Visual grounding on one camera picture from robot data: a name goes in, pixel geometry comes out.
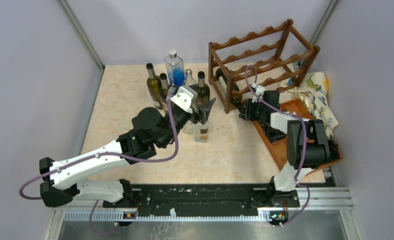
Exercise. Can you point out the wooden compartment tray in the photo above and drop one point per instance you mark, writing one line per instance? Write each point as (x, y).
(278, 148)

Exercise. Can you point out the clear whisky bottle black label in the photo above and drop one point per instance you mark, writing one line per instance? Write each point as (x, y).
(201, 126)

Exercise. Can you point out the green wine bottle dark label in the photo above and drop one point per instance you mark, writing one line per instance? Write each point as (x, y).
(164, 91)

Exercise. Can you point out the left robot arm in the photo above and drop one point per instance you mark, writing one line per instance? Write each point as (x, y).
(67, 180)

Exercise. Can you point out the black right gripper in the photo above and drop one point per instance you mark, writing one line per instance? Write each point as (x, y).
(247, 112)

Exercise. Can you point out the clear empty glass bottle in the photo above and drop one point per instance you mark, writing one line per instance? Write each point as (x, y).
(189, 81)

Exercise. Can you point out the green wine bottle far left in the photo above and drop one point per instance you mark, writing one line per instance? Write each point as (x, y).
(153, 84)

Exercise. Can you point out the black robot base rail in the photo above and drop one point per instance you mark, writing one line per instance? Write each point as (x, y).
(204, 200)

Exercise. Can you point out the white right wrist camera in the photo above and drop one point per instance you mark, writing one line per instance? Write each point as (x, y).
(258, 92)

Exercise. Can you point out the black rolled belt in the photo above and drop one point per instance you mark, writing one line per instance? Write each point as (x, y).
(334, 151)

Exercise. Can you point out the green wine bottle grey capsule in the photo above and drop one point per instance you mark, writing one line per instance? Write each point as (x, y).
(202, 90)

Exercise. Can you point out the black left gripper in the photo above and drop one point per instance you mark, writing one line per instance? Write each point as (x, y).
(204, 110)

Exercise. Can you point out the dinosaur print cloth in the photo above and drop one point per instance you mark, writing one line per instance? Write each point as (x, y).
(313, 94)

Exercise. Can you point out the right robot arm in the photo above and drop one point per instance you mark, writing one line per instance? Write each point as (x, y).
(306, 142)

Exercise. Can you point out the clear blue vodka bottle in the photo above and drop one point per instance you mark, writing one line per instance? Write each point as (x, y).
(175, 68)

